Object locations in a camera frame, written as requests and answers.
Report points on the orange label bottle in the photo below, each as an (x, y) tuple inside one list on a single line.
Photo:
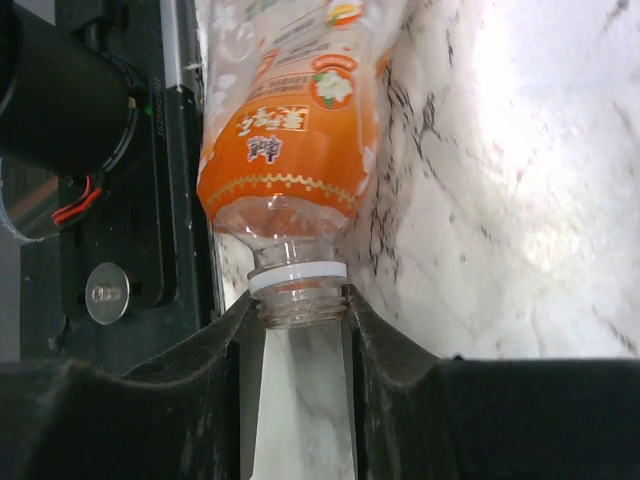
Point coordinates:
[(291, 134)]

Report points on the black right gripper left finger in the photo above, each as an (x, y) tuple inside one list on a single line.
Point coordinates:
[(176, 416)]

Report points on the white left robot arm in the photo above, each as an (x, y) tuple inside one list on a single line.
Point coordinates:
[(72, 98)]

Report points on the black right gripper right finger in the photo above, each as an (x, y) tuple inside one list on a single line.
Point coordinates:
[(418, 416)]

